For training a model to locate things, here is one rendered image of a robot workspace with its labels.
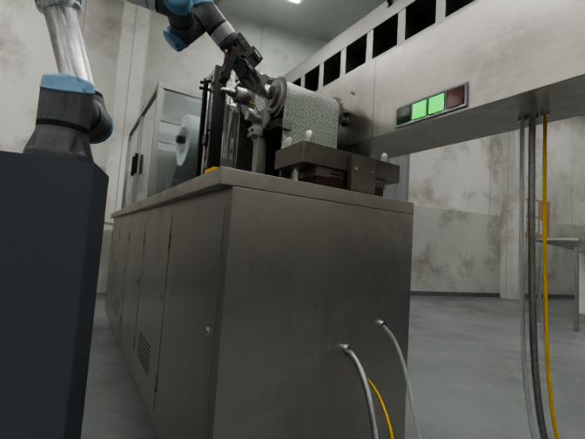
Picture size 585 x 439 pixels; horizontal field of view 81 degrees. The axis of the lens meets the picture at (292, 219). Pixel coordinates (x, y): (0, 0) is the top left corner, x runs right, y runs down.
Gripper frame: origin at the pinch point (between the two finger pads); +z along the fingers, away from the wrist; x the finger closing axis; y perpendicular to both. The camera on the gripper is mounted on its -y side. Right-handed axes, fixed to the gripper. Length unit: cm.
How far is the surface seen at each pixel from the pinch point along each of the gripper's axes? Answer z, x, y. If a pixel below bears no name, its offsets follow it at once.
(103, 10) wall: -191, 414, 162
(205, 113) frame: -7.4, 39.1, -2.4
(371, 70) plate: 18.9, -15.4, 35.2
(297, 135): 17.1, -8.3, -4.1
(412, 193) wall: 316, 297, 333
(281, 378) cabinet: 49, -34, -68
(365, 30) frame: 7, -11, 50
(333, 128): 25.3, -8.3, 10.8
